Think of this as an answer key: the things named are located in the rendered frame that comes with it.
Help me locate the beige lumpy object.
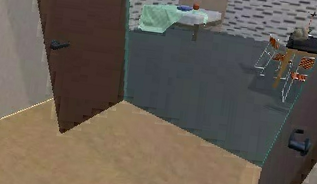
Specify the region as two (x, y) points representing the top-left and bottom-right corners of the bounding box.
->
(291, 25), (311, 43)

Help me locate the orange wire chair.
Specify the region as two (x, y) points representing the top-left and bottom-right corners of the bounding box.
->
(252, 32), (289, 79)
(279, 53), (317, 107)

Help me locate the thin red houseplant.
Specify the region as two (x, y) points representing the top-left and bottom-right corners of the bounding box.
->
(304, 11), (317, 36)

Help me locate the black door handle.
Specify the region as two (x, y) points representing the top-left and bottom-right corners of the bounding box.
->
(286, 127), (313, 157)
(49, 39), (72, 53)

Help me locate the wooden table with black top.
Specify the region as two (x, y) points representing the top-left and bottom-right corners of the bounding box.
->
(271, 30), (317, 94)

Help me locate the bed with green blanket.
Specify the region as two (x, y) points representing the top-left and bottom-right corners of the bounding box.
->
(136, 0), (230, 46)

